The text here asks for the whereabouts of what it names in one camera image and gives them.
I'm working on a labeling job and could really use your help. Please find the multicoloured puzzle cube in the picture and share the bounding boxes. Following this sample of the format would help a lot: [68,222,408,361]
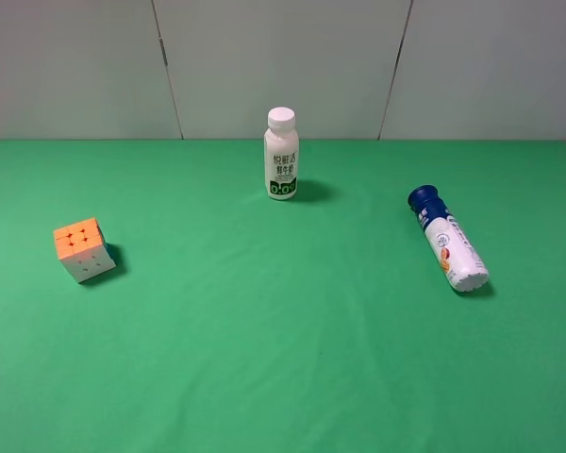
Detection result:
[53,217,116,283]

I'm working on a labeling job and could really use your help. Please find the white milk bottle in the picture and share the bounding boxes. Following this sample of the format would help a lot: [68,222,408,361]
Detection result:
[264,107,299,200]

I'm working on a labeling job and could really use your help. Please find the white tube with blue cap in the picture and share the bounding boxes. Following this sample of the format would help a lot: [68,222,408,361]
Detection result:
[408,185,489,293]

